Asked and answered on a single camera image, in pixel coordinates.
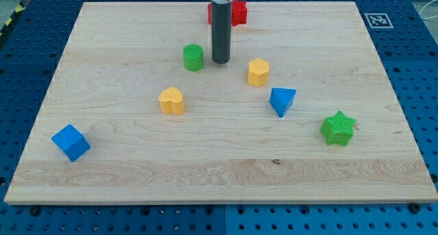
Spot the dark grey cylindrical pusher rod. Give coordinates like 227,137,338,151
211,1,232,64

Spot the light wooden board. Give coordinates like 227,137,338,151
5,1,437,205

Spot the white cable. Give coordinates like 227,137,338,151
417,0,438,23

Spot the yellow hexagon block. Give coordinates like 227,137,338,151
247,58,270,87

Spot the green star block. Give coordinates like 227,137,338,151
320,110,357,147

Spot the red star block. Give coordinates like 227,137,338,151
207,0,248,28

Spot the blue cube block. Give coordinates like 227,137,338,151
51,125,90,162

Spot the green cylinder block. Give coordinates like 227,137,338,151
183,44,204,72

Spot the blue triangle block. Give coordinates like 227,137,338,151
269,88,296,118

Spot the white fiducial marker tag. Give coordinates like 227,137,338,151
364,12,394,29

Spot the yellow heart block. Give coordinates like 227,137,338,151
158,87,185,114

